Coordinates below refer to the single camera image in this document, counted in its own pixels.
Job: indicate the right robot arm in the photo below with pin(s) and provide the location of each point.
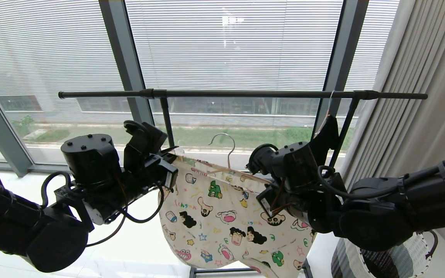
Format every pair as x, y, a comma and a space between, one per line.
400, 208

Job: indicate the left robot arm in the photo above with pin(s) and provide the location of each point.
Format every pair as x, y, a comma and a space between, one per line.
14, 224

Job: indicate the black clothes rack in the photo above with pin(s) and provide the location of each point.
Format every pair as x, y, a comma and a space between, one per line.
245, 94

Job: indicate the pink clothes hanger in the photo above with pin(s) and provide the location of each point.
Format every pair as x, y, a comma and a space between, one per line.
327, 116
229, 162

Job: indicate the window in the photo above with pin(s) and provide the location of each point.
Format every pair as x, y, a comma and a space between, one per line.
129, 58

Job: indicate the black garment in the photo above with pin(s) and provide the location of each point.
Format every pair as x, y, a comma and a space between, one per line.
326, 143

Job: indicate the cream printed garment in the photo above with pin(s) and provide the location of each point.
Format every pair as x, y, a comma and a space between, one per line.
214, 216

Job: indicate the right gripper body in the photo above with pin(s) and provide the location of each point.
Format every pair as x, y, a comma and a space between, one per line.
265, 162

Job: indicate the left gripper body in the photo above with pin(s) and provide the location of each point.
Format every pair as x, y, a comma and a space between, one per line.
143, 144

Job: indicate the beige curtain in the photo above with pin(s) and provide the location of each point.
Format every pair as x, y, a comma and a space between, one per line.
431, 96

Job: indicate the white laundry basket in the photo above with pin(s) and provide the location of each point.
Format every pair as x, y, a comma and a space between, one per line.
421, 249

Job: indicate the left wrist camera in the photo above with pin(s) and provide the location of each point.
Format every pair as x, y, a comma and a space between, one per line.
160, 173

